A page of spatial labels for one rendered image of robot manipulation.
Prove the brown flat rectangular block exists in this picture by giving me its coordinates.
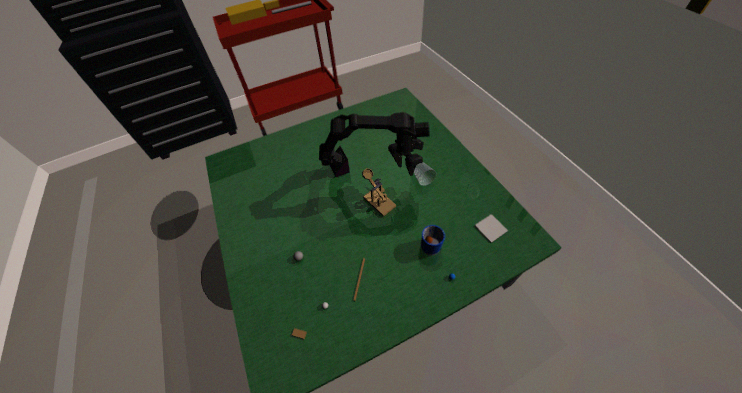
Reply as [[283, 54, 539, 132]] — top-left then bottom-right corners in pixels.
[[292, 328, 307, 339]]

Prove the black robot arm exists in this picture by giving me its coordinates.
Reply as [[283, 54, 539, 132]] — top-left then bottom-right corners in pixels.
[[319, 112, 430, 168]]

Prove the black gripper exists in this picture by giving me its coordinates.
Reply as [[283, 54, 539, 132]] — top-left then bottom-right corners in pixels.
[[388, 138, 423, 176]]

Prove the blue cup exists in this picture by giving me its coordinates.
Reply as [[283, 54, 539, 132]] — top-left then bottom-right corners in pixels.
[[421, 225, 445, 255]]

